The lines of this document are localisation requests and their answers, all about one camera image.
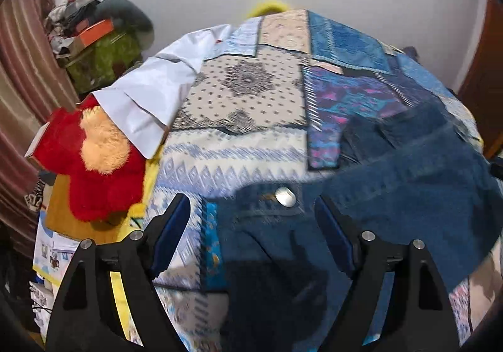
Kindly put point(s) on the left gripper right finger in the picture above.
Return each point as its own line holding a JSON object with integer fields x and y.
{"x": 419, "y": 316}

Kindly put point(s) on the red plush toy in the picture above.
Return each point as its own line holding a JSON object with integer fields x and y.
{"x": 105, "y": 170}

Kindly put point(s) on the dark green pillow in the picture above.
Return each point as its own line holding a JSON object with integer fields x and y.
{"x": 125, "y": 15}

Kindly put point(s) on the yellow plush toy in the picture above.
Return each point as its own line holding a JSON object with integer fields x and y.
{"x": 267, "y": 8}

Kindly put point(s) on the striped brown curtain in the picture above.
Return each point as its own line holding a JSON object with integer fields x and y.
{"x": 32, "y": 87}

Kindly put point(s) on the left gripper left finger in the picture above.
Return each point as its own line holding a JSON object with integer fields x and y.
{"x": 107, "y": 300}

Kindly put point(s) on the blue denim jacket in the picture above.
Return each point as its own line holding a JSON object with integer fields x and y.
{"x": 410, "y": 176}

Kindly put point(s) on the patchwork patterned bedspread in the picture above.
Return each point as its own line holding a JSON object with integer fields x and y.
{"x": 266, "y": 102}

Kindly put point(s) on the orange box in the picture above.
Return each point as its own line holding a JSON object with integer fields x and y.
{"x": 93, "y": 33}

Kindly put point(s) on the brown wooden door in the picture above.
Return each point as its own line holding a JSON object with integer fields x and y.
{"x": 481, "y": 91}

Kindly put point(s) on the white shirt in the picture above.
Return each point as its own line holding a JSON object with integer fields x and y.
{"x": 144, "y": 102}

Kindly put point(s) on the green bag with clutter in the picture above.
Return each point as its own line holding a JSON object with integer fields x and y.
{"x": 103, "y": 62}

